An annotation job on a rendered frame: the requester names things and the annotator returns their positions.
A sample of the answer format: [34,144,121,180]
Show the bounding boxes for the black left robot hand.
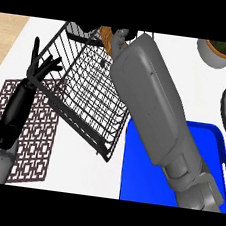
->
[0,33,67,157]

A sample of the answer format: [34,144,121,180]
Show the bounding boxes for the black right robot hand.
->
[118,27,139,43]

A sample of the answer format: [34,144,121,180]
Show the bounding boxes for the brown croissant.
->
[95,25,121,58]

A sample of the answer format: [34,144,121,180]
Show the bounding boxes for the blue tray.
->
[117,112,226,215]

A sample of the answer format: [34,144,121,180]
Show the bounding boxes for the brown patterned placemat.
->
[0,72,66,190]

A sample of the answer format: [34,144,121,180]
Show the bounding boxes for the grey potted plant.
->
[193,37,226,71]

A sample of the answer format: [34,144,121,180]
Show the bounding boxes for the black wire tiered basket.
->
[18,16,156,167]

